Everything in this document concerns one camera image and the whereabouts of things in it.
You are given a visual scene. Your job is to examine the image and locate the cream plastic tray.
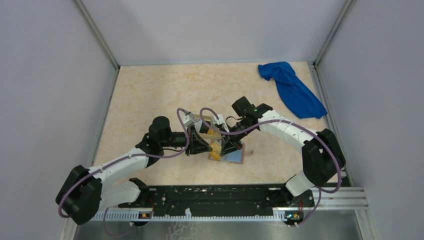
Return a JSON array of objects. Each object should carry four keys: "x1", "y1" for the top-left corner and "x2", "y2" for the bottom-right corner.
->
[{"x1": 195, "y1": 114, "x2": 222, "y2": 140}]

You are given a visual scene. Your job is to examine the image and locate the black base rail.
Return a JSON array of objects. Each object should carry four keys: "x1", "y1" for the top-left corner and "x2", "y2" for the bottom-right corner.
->
[{"x1": 119, "y1": 183, "x2": 315, "y2": 217}]

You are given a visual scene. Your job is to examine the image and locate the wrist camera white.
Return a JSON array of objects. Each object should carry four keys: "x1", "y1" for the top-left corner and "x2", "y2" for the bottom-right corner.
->
[
  {"x1": 182, "y1": 112, "x2": 203, "y2": 132},
  {"x1": 211, "y1": 114, "x2": 229, "y2": 132}
]

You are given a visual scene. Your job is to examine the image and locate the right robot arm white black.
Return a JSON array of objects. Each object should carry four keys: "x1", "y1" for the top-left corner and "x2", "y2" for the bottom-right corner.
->
[{"x1": 220, "y1": 96, "x2": 346, "y2": 206}]

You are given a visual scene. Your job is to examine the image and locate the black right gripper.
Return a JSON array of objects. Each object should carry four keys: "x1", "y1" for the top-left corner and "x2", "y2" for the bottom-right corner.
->
[{"x1": 219, "y1": 120, "x2": 255, "y2": 157}]

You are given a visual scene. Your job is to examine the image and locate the blue cloth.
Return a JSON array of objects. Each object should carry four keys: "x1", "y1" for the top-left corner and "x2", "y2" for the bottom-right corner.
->
[{"x1": 257, "y1": 61, "x2": 328, "y2": 119}]

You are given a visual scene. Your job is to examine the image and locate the aluminium frame rail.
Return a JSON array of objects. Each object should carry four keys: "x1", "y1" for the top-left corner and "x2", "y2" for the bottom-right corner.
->
[{"x1": 89, "y1": 187, "x2": 368, "y2": 224}]

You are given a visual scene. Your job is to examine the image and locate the tan leather card holder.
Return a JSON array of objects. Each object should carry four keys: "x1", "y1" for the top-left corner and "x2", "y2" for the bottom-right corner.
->
[{"x1": 207, "y1": 145, "x2": 254, "y2": 165}]

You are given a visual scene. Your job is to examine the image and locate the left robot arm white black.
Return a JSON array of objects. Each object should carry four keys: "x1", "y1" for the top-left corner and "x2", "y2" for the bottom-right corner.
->
[{"x1": 55, "y1": 112, "x2": 211, "y2": 225}]

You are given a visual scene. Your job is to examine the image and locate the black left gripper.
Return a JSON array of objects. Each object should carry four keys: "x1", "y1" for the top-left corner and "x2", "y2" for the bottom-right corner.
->
[{"x1": 160, "y1": 124, "x2": 213, "y2": 156}]

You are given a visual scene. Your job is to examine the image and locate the gold VIP credit card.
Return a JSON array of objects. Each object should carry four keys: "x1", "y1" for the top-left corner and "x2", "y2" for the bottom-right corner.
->
[{"x1": 209, "y1": 141, "x2": 222, "y2": 161}]

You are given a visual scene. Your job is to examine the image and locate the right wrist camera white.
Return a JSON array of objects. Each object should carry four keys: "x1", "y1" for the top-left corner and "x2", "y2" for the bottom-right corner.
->
[{"x1": 211, "y1": 114, "x2": 229, "y2": 132}]

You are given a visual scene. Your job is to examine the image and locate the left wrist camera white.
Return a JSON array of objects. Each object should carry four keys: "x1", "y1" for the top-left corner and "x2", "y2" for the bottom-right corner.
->
[{"x1": 182, "y1": 112, "x2": 203, "y2": 132}]

